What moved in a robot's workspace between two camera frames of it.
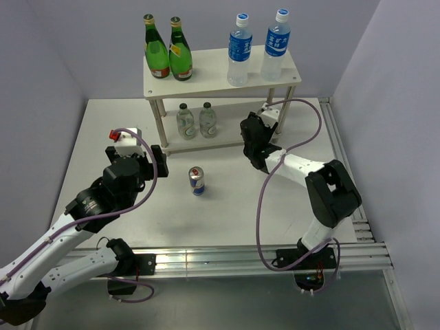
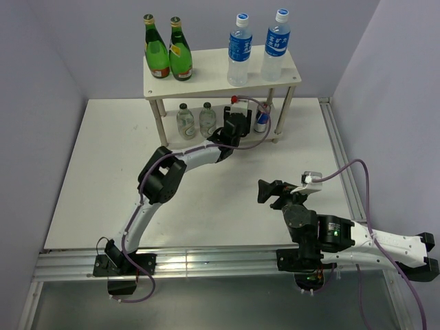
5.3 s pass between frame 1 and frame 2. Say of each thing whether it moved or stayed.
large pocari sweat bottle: stayed
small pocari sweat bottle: stayed
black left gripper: moved
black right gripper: moved
